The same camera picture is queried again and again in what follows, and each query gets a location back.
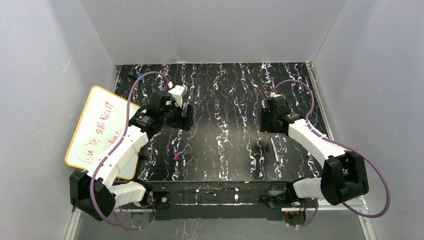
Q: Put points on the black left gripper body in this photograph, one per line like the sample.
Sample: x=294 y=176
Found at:
x=187 y=117

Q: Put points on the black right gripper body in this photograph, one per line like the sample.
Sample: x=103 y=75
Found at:
x=265 y=120

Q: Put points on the magenta pen cap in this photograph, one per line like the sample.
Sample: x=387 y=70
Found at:
x=177 y=155

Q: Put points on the white green pen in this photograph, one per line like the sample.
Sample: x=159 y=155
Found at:
x=275 y=153

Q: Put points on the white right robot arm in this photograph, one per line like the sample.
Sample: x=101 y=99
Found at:
x=344 y=175

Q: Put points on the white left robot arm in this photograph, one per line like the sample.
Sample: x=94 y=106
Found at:
x=92 y=190

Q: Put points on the blue capped black marker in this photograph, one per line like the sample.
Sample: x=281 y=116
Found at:
x=134 y=76

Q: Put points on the yellow framed whiteboard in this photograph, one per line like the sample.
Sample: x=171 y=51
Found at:
x=102 y=121

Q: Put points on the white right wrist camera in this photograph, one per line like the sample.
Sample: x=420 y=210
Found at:
x=276 y=95

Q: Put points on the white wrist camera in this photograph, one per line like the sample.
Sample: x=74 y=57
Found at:
x=276 y=95
x=178 y=92

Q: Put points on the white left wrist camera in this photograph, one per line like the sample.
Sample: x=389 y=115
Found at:
x=178 y=92

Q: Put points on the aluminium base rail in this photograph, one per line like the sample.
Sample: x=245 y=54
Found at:
x=227 y=222

